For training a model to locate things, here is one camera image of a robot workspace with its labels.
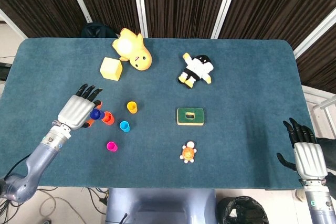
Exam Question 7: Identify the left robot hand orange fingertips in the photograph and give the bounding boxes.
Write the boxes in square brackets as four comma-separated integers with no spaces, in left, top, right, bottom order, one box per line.
[57,83,103,130]

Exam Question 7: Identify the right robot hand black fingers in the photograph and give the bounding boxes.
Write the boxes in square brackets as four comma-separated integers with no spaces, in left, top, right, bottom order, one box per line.
[276,118,328,180]

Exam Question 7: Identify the dark blue plastic cup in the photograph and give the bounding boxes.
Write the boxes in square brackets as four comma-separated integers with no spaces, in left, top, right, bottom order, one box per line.
[90,109,105,120]

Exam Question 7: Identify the orange plastic cup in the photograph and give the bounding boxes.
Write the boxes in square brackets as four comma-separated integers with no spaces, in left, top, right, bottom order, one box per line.
[101,111,116,125]

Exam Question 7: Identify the yellow foam cube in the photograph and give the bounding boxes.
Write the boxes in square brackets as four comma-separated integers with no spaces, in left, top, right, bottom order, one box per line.
[99,57,123,81]

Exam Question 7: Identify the white metal rack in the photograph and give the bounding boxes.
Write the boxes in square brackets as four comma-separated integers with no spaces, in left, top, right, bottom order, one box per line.
[301,84,336,127]

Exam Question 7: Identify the blue felt table cloth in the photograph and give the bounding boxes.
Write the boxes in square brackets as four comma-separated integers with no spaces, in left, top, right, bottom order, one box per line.
[0,37,317,190]

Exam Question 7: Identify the black box device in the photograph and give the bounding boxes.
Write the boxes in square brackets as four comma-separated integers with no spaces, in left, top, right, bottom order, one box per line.
[0,62,11,81]

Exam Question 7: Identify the black trash bin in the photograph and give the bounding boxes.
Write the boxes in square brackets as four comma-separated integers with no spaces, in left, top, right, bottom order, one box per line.
[217,195,270,224]

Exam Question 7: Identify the black chair back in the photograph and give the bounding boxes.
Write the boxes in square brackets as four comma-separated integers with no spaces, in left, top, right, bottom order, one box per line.
[80,23,118,38]

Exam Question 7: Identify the yellow plush animal toy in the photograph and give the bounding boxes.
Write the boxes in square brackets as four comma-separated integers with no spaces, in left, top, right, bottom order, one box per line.
[112,27,153,72]

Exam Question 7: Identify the green yellow sponge block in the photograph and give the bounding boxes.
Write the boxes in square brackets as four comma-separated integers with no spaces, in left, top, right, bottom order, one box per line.
[176,107,205,126]

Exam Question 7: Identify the orange white turtle toy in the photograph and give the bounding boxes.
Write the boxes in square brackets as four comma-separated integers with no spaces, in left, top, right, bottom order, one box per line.
[179,141,197,164]

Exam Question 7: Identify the blue robot torso base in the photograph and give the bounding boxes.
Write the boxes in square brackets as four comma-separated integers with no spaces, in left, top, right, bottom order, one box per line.
[104,187,218,224]

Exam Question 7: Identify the black white penguin plush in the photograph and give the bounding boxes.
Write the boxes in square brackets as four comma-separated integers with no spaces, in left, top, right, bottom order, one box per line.
[177,52,214,89]

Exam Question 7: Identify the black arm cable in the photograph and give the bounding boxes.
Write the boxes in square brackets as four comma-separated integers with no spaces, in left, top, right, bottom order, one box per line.
[4,153,40,179]

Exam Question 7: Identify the white floor cable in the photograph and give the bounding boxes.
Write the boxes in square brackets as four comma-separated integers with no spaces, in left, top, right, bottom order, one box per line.
[39,189,79,224]

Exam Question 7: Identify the black floor cable bundle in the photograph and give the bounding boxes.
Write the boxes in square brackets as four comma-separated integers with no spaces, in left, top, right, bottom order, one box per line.
[0,186,58,224]

